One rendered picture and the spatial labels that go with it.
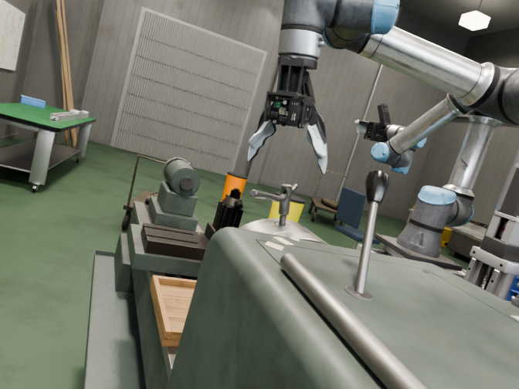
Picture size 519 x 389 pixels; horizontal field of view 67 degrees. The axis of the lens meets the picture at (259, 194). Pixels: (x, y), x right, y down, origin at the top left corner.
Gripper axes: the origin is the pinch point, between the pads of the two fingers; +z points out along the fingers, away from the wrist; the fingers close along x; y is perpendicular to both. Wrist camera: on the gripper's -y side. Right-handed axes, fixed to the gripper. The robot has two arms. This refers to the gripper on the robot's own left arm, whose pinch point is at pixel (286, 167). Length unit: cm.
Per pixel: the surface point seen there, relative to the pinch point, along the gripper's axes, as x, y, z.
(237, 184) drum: -202, -528, 123
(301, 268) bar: 11.1, 33.0, 5.7
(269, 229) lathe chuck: -1.5, 0.3, 12.9
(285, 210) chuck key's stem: 0.5, -2.5, 9.0
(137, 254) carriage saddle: -51, -28, 40
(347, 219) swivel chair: -13, -443, 124
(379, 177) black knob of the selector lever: 17.5, 19.8, -4.0
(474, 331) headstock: 31.4, 25.4, 11.6
